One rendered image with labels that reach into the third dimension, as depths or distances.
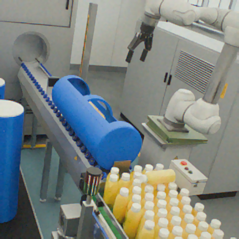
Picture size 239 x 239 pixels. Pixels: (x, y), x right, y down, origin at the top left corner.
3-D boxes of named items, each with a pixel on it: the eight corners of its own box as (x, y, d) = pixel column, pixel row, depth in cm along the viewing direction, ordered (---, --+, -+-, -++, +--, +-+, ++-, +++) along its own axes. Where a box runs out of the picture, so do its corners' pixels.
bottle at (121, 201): (107, 218, 170) (114, 191, 163) (116, 213, 174) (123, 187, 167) (117, 226, 166) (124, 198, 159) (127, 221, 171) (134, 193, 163)
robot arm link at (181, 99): (174, 112, 257) (185, 85, 247) (192, 124, 245) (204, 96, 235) (159, 114, 247) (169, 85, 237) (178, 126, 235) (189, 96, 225)
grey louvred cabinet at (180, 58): (147, 115, 556) (168, 22, 492) (236, 196, 379) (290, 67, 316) (116, 115, 536) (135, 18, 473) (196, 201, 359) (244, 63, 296)
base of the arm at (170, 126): (173, 117, 263) (176, 111, 261) (189, 132, 246) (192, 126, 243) (153, 116, 256) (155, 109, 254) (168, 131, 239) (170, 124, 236)
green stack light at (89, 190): (94, 186, 147) (96, 176, 145) (100, 195, 142) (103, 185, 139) (80, 187, 144) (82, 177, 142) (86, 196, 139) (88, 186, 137)
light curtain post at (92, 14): (70, 170, 376) (95, 3, 301) (72, 173, 371) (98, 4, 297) (65, 170, 373) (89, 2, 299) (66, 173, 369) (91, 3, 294)
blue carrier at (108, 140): (83, 111, 278) (89, 76, 266) (135, 170, 207) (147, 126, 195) (48, 109, 266) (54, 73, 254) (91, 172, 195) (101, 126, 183)
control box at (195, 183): (180, 173, 200) (185, 158, 196) (202, 194, 184) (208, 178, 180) (166, 175, 196) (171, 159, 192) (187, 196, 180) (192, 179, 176)
